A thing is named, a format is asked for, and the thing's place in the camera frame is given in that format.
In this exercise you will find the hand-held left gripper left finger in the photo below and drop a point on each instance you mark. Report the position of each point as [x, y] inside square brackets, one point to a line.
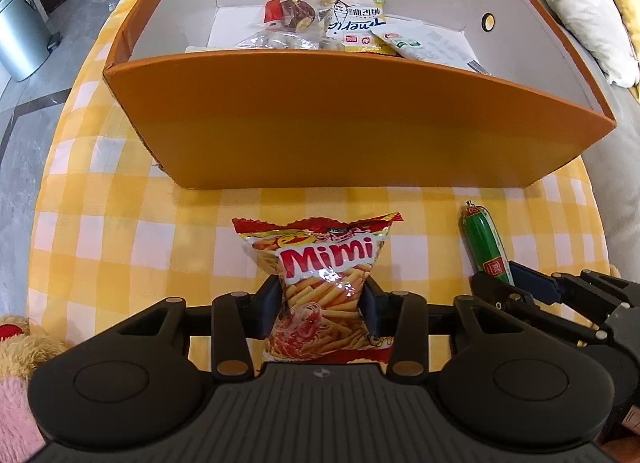
[270, 308]

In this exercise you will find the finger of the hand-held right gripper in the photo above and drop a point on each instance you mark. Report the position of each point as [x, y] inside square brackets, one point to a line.
[495, 288]
[535, 280]

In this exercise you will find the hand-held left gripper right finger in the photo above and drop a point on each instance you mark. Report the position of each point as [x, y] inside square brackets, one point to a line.
[370, 313]

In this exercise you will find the green sausage stick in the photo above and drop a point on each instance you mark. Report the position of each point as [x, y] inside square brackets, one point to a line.
[482, 243]

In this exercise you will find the red fries snack packet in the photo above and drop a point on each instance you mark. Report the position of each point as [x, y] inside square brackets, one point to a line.
[325, 263]

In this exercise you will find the orange cardboard box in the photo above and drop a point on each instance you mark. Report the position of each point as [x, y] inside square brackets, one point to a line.
[350, 118]

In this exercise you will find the long white snack packet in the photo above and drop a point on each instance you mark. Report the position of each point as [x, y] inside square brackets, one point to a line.
[430, 45]

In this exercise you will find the clear pastry packet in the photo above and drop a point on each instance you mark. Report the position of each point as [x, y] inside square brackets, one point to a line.
[270, 39]

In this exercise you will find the yellow and white snack packet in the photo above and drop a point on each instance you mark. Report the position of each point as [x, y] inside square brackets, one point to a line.
[350, 18]

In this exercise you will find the brown cake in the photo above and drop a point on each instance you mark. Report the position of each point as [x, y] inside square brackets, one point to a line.
[295, 13]

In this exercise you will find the grey sofa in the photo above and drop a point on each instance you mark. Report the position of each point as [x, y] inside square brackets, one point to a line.
[615, 168]

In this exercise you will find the yellow checkered tablecloth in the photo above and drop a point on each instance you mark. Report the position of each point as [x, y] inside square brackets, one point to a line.
[125, 223]

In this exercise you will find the yellow fuzzy plush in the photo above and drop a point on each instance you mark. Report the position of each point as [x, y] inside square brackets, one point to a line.
[30, 348]

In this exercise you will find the cream pillow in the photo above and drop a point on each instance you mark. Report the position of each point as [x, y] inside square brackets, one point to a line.
[575, 8]

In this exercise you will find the pink fuzzy cloth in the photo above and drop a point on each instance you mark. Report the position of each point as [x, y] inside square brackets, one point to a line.
[15, 413]

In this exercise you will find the silver trash can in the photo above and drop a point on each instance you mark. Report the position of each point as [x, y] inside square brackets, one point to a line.
[20, 28]

